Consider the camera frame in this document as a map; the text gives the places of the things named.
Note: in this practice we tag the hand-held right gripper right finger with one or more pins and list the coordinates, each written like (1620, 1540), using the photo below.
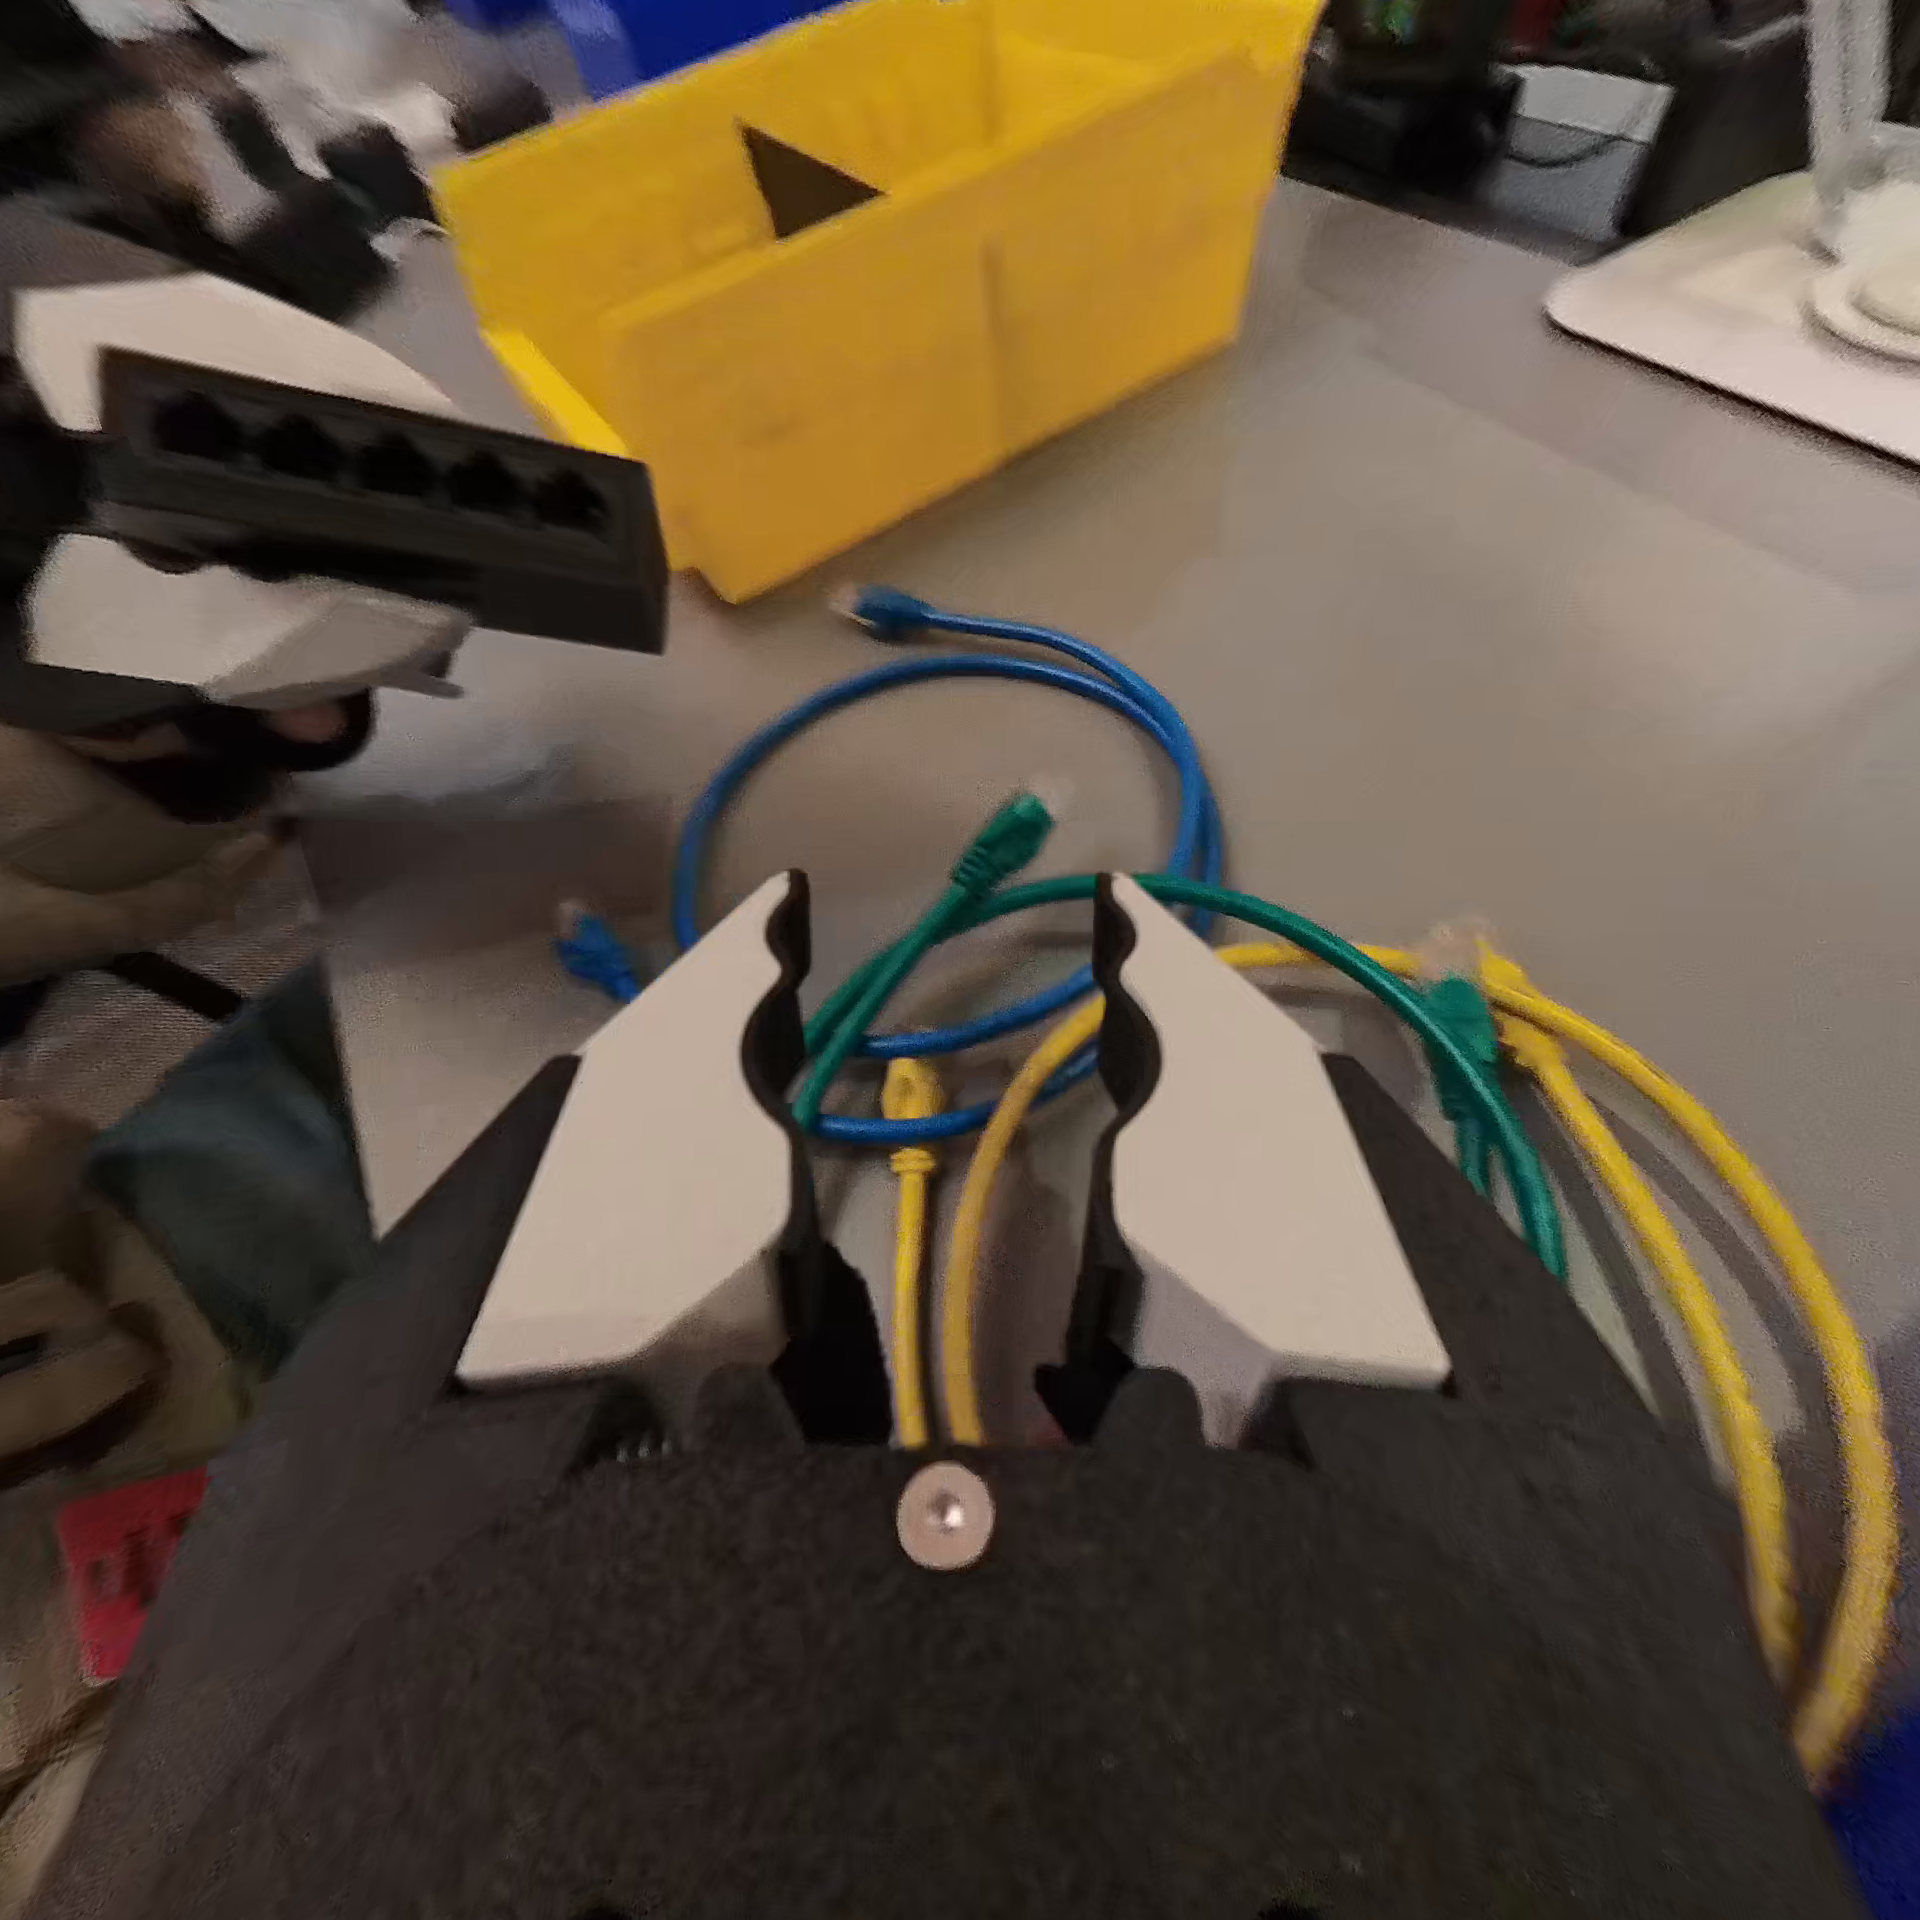
(1273, 1199)

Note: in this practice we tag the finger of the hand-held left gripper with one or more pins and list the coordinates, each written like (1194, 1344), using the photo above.
(226, 321)
(226, 635)

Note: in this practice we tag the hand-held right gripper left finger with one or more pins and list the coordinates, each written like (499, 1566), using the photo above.
(646, 1199)

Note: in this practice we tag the black ethernet switch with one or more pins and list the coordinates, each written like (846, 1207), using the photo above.
(374, 559)

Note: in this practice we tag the yellow storage bin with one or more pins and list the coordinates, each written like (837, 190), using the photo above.
(900, 374)

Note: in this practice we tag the person's left forearm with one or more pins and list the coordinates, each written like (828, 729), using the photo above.
(91, 872)

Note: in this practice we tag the person's left hand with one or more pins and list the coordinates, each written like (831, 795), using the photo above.
(316, 725)

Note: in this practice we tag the person's dark trousers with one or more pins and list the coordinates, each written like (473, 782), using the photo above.
(226, 1170)

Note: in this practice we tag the black bin divider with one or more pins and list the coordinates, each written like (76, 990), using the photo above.
(800, 190)

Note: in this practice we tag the red card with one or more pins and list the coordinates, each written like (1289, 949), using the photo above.
(127, 1574)

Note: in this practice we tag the wooden stand with white base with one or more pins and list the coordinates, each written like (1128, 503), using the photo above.
(1682, 299)

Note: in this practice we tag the black power station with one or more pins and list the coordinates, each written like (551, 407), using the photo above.
(1397, 121)

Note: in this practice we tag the black power adapter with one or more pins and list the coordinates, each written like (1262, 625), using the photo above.
(1710, 121)

